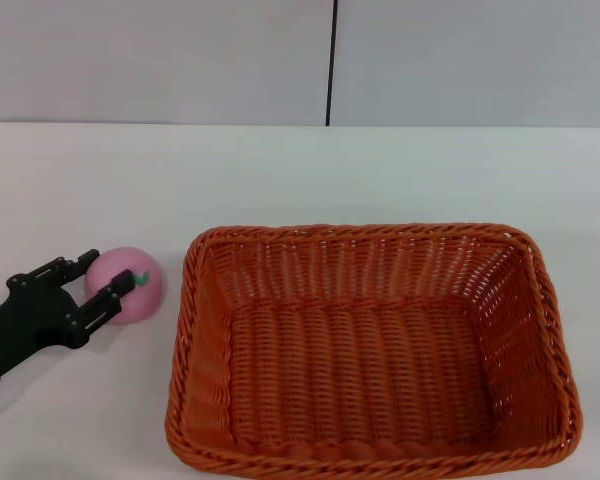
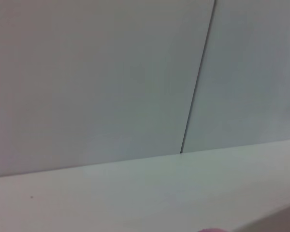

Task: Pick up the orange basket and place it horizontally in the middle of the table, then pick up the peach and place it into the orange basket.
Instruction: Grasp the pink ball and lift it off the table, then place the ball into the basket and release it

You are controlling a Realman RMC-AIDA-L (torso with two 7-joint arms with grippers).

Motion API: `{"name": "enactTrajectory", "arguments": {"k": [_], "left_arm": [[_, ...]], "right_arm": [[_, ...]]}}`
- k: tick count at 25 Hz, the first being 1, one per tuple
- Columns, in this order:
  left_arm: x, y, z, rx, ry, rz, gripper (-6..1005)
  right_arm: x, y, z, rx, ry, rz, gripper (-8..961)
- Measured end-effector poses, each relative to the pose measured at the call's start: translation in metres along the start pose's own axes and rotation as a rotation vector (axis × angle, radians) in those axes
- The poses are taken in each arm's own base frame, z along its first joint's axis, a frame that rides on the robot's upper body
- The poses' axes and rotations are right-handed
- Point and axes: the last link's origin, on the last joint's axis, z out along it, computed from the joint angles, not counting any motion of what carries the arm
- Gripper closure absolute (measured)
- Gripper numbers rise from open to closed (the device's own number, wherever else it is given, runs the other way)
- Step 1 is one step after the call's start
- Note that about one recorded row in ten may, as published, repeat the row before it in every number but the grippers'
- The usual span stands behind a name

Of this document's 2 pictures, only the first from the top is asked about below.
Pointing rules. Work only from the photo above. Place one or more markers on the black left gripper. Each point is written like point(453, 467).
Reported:
point(25, 320)

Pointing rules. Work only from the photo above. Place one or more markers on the pink ball with green leaf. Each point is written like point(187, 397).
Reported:
point(142, 297)

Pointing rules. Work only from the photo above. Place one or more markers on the orange woven rectangular basket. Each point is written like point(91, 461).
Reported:
point(370, 350)

